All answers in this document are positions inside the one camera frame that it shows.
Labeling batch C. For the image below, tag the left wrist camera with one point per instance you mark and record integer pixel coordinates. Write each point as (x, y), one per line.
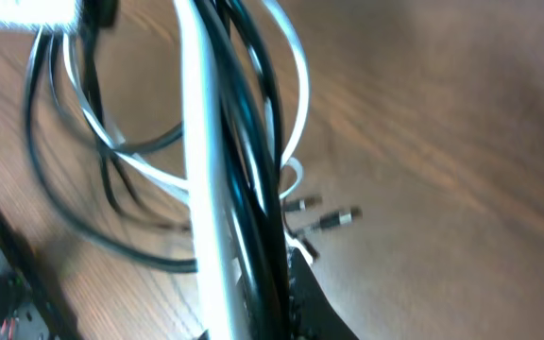
(32, 15)

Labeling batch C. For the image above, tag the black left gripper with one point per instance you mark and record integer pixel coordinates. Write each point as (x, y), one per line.
(32, 304)

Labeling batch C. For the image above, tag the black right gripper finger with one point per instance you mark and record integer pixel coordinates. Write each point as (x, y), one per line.
(312, 316)

